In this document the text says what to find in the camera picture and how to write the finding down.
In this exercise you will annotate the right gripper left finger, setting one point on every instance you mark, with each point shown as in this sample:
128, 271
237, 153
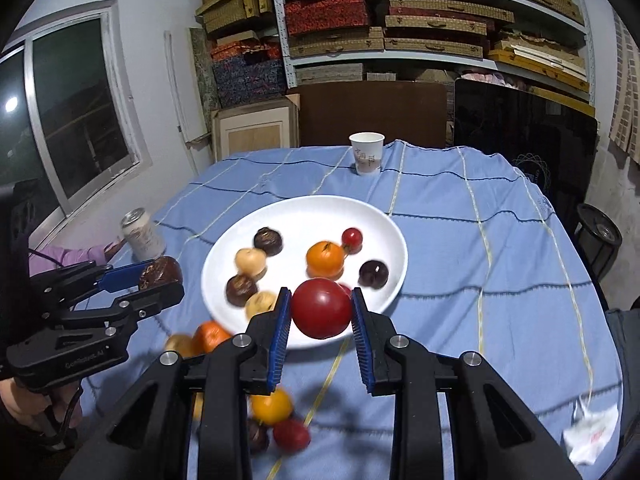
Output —
147, 433

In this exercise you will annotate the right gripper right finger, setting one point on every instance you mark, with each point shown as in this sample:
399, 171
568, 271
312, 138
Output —
494, 435

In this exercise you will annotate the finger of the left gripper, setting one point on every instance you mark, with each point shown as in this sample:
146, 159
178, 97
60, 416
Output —
123, 277
146, 302

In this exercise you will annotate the dark brown mangosteen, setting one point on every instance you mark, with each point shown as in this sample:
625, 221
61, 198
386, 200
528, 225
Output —
162, 270
240, 288

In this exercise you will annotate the orange mandarin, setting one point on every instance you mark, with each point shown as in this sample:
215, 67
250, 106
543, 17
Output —
208, 337
325, 260

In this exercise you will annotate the person's left hand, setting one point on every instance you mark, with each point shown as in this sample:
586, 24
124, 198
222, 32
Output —
26, 406

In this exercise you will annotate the white drink can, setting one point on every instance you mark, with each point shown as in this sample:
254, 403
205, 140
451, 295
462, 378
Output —
140, 233

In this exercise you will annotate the pink cloth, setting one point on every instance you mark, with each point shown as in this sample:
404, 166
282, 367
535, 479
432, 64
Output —
51, 257

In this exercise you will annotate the pale orange pear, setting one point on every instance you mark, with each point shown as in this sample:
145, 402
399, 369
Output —
182, 344

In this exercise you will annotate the crumpled white tissue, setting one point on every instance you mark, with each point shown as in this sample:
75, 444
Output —
588, 433

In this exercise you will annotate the pale peach on plate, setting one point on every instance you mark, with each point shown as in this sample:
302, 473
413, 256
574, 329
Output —
251, 262

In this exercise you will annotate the dark brown fruit on plate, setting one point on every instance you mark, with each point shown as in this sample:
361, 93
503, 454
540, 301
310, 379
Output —
268, 240

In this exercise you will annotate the blue checked tablecloth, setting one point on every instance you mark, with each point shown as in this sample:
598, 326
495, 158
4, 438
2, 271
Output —
490, 267

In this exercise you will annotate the white oval plate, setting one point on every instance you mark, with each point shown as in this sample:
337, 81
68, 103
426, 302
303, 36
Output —
302, 222

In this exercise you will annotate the dark purple plum on plate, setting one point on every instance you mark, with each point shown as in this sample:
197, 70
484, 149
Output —
373, 274

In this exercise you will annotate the small red tomato on plate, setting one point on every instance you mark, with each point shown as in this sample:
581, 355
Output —
352, 240

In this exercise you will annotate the white paper cup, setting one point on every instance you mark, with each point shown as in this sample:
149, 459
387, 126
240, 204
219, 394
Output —
367, 148

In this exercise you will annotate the dark brown wooden board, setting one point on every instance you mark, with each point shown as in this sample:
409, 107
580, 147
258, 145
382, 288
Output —
330, 113

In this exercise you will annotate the beige checked curtain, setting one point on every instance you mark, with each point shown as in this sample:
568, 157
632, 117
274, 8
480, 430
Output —
624, 131

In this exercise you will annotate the metal storage shelf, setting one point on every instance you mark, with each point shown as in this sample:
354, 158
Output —
543, 43

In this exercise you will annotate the window with metal frame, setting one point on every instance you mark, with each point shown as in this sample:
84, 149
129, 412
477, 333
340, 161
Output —
67, 113

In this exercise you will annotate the cardboard box with frame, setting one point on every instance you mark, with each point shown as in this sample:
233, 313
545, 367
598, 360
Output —
255, 127

